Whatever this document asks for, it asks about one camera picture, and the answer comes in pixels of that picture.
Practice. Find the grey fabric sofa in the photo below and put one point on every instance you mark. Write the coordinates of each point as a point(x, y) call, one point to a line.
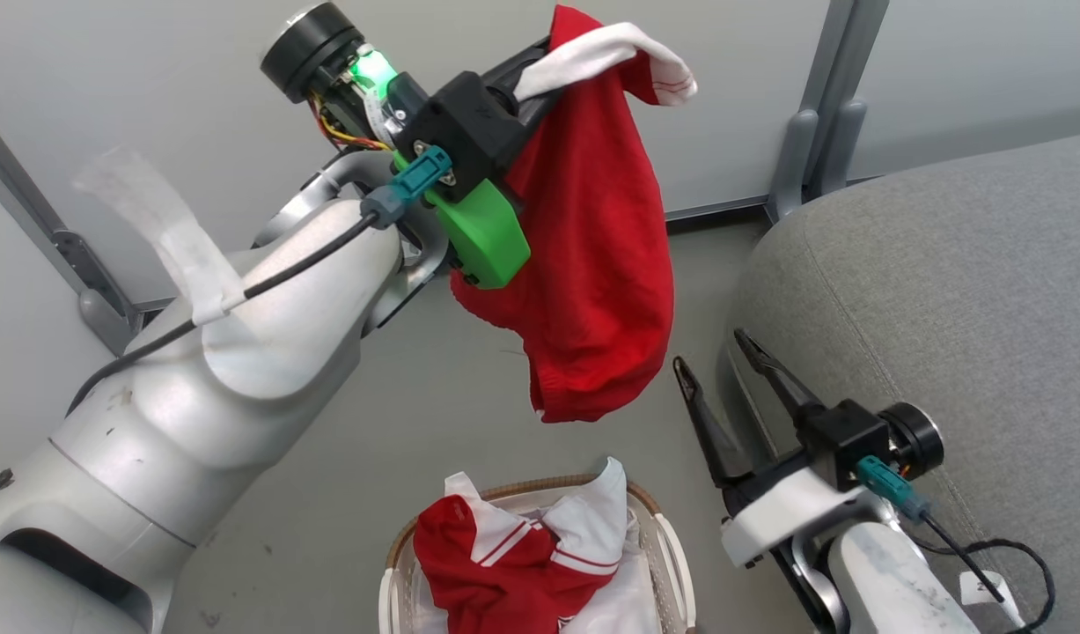
point(962, 335)

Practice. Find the grey partition post double foot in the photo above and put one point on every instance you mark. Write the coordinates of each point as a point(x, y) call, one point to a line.
point(821, 123)

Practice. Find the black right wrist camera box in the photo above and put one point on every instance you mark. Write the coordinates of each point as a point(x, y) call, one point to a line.
point(848, 440)

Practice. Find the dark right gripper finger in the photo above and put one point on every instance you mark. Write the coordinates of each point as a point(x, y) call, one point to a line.
point(711, 431)
point(777, 374)

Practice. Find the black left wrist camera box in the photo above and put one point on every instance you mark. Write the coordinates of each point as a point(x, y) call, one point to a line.
point(469, 123)

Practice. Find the white cloth basket liner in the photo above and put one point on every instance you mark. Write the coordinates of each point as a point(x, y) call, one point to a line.
point(632, 599)

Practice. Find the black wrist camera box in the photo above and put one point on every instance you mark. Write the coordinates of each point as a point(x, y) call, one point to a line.
point(469, 123)
point(848, 440)

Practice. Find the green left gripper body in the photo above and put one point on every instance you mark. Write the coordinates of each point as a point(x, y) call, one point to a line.
point(482, 233)

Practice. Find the aluminium partition bottom rail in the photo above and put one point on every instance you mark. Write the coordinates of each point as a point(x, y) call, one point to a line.
point(716, 210)

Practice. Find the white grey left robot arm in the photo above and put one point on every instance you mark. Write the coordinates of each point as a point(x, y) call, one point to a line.
point(240, 352)

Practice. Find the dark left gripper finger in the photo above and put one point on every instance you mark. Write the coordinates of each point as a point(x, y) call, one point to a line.
point(534, 104)
point(520, 63)

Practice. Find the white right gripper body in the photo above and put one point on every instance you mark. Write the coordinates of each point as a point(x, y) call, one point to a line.
point(790, 515)

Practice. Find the red shirt white trim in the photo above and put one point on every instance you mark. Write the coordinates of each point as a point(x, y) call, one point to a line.
point(592, 264)

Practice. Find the grey partition post long foot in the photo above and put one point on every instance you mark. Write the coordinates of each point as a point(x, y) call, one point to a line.
point(73, 255)

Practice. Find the red and white jersey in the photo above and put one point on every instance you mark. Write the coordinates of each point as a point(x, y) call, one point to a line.
point(504, 572)

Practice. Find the translucent tape strip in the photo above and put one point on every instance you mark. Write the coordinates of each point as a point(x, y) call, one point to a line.
point(174, 233)

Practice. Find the white woven laundry basket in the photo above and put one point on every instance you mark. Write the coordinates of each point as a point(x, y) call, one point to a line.
point(672, 563)

